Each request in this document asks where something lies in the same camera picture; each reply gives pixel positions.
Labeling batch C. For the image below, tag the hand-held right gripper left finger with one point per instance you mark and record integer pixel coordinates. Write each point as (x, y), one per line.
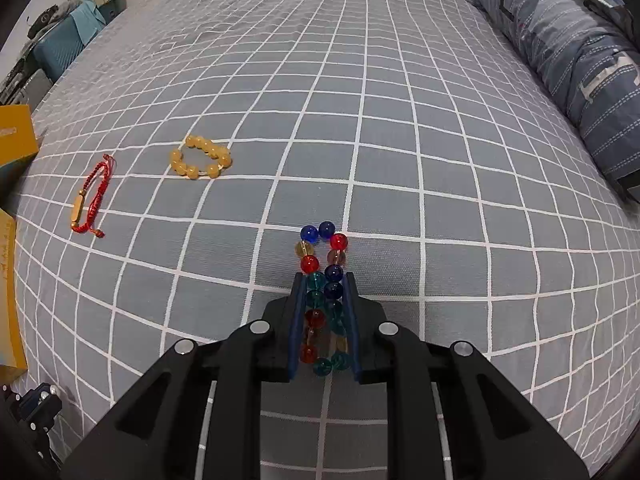
(298, 325)

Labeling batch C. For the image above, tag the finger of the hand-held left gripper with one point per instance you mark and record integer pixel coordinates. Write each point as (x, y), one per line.
(37, 405)

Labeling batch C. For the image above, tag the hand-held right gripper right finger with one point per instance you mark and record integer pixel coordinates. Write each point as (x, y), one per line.
(356, 325)

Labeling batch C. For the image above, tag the blue and yellow cardboard box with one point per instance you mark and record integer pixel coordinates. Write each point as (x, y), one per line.
(15, 140)

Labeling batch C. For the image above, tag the grey grid bed sheet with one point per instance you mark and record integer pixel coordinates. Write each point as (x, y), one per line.
(400, 110)

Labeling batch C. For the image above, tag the folded blue-grey duvet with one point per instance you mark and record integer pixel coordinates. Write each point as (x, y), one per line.
(575, 60)

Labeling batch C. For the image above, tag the teal suitcase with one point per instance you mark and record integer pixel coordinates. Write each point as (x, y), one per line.
(65, 45)

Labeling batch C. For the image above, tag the grey clothing pile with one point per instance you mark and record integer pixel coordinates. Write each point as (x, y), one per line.
(47, 15)

